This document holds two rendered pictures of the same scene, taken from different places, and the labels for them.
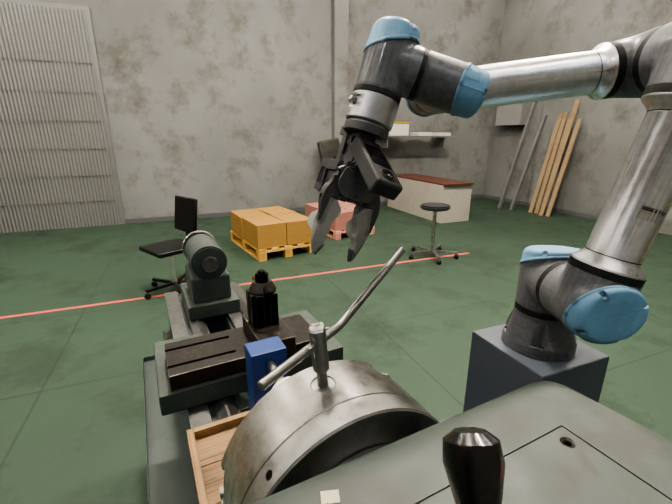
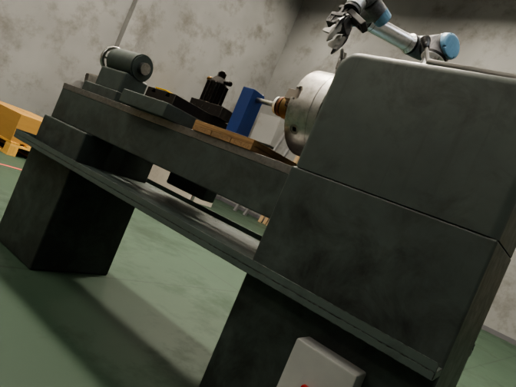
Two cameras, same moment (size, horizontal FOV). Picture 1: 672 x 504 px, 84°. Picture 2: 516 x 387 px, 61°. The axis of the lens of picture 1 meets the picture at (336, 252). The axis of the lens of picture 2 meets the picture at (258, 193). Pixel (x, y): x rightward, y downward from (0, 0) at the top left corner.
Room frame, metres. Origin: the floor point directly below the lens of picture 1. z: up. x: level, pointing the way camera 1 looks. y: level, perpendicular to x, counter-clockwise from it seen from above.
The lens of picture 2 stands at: (-0.93, 0.84, 0.76)
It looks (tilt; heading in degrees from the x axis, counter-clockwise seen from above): 1 degrees down; 332
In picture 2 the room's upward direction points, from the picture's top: 23 degrees clockwise
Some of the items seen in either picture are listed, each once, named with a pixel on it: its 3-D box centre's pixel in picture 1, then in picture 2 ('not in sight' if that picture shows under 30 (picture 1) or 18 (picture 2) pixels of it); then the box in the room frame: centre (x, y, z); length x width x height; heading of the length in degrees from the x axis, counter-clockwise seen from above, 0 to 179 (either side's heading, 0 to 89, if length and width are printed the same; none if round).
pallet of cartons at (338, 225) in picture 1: (337, 218); not in sight; (6.37, -0.03, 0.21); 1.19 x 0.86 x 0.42; 25
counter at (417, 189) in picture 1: (425, 195); (176, 172); (7.92, -1.89, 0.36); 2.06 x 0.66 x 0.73; 22
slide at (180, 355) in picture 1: (244, 347); (193, 114); (1.00, 0.27, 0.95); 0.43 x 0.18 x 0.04; 117
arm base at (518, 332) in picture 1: (540, 323); not in sight; (0.76, -0.46, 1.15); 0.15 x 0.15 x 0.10
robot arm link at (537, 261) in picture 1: (550, 275); not in sight; (0.76, -0.46, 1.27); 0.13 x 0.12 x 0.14; 0
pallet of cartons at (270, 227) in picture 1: (270, 230); (21, 130); (5.37, 0.96, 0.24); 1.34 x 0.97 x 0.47; 25
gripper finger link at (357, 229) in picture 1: (352, 231); (333, 44); (0.61, -0.03, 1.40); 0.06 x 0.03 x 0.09; 27
